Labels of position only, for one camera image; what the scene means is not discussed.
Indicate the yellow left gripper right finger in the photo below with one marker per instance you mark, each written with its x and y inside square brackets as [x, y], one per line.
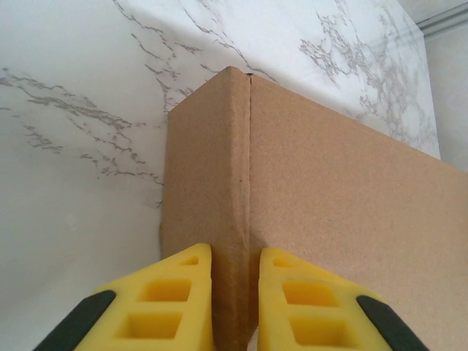
[311, 292]

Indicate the brown cardboard box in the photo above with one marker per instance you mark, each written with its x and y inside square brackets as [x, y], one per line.
[329, 201]

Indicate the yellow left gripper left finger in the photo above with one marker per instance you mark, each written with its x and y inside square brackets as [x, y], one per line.
[164, 292]

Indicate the aluminium right frame post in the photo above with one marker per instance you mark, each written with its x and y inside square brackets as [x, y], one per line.
[446, 22]

